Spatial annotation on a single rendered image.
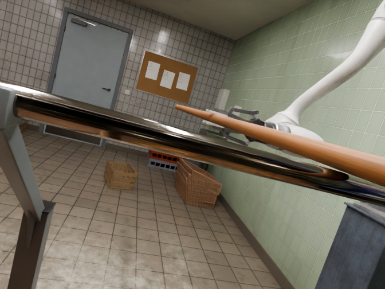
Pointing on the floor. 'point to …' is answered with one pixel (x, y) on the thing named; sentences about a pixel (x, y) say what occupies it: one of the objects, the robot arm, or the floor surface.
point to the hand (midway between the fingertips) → (215, 118)
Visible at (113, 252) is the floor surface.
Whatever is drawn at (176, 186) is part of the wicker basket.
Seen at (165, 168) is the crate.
